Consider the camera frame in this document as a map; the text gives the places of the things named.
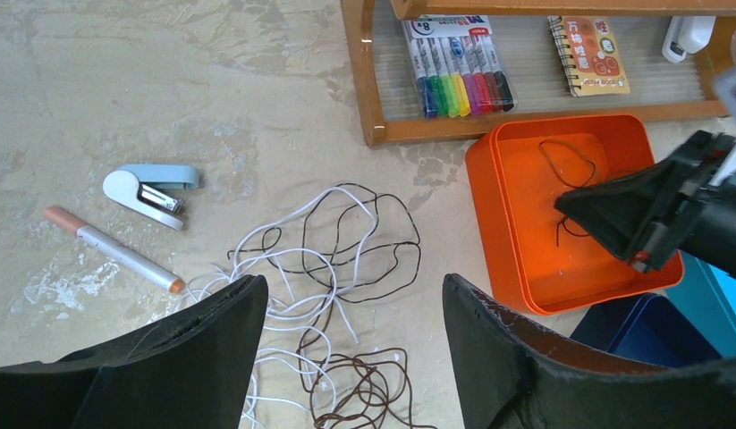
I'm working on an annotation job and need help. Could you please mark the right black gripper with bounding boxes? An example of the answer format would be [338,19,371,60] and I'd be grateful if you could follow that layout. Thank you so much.
[554,131,736,279]

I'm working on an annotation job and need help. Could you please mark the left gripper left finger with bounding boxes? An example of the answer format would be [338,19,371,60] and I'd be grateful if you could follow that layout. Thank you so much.
[0,275,268,428]

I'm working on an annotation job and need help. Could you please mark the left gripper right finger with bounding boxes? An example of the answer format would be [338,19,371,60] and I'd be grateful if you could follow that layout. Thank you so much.
[442,273,736,428]

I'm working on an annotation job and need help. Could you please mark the dark blue plastic bin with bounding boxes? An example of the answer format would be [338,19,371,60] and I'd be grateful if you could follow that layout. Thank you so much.
[571,293,722,367]

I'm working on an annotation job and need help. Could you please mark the white cable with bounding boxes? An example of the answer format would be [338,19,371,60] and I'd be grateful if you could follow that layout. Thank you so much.
[183,184,381,429]

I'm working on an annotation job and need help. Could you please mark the orange plastic bin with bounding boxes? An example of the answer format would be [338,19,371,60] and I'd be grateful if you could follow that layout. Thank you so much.
[466,114,684,315]

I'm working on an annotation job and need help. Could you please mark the light blue plastic bin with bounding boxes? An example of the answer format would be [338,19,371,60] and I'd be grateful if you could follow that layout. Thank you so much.
[666,253,736,358]

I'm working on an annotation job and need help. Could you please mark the orange spiral notebook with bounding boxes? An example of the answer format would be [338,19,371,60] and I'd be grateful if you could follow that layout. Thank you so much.
[548,15,630,97]

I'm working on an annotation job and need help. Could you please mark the light blue stapler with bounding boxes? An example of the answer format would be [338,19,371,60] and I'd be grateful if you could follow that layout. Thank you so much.
[102,164,200,231]

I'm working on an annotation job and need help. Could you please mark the white small device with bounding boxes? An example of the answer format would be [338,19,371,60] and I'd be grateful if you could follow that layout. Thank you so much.
[662,16,716,63]

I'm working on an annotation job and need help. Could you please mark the white orange marker pen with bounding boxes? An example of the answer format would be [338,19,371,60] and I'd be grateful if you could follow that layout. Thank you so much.
[43,206,186,294]

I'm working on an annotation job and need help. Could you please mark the coloured marker pen pack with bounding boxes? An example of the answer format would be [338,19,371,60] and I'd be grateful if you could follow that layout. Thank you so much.
[402,15,517,119]

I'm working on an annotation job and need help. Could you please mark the wooden shelf rack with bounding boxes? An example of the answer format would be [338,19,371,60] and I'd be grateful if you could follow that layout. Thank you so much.
[342,1,736,147]

